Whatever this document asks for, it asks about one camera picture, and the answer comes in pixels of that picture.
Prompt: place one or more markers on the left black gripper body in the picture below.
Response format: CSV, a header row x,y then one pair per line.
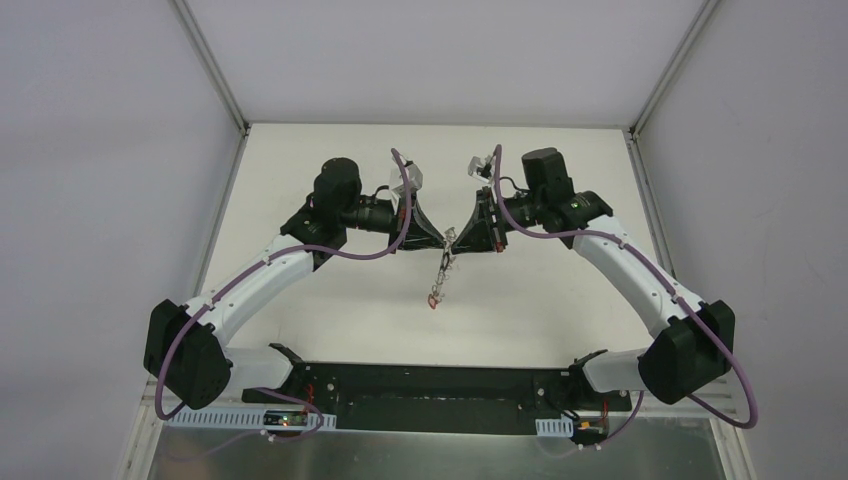
x,y
406,220

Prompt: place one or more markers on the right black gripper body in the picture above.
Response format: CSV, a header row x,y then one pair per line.
x,y
490,218

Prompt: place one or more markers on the metal key ring disc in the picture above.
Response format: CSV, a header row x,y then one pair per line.
x,y
446,262

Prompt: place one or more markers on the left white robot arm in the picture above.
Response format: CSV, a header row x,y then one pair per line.
x,y
188,347

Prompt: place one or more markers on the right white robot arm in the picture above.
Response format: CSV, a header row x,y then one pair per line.
x,y
691,337

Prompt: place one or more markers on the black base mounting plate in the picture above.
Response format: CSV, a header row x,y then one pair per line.
x,y
440,399

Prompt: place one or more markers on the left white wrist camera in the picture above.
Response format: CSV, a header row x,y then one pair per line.
x,y
408,181

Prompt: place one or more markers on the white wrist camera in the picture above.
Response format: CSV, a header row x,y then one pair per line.
x,y
482,169
408,181

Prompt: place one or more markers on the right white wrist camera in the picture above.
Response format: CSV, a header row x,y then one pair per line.
x,y
482,169

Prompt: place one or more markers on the right white cable duct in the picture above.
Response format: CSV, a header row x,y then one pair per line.
x,y
561,427

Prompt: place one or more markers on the white cable duct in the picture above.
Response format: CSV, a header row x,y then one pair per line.
x,y
561,427
284,418

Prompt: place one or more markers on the left white cable duct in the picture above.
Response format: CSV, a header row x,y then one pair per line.
x,y
284,418

